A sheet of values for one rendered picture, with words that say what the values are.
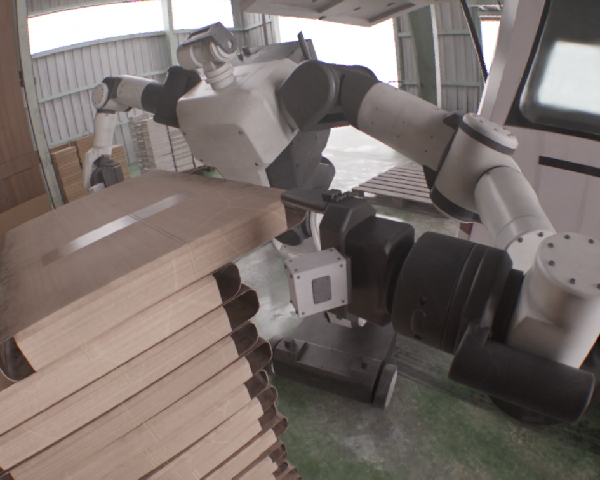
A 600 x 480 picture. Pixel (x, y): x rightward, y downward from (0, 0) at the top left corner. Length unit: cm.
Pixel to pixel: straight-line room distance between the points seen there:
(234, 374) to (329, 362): 99
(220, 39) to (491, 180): 47
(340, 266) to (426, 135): 26
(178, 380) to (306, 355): 108
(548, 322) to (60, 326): 37
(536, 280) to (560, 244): 3
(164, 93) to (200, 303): 60
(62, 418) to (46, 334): 10
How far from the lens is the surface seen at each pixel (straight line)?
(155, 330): 35
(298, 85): 55
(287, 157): 66
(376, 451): 137
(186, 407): 42
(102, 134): 107
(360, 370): 133
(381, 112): 48
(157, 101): 87
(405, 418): 146
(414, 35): 503
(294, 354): 142
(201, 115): 66
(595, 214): 98
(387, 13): 247
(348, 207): 26
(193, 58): 66
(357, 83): 52
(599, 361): 128
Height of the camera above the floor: 123
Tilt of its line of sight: 27 degrees down
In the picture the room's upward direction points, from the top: 7 degrees counter-clockwise
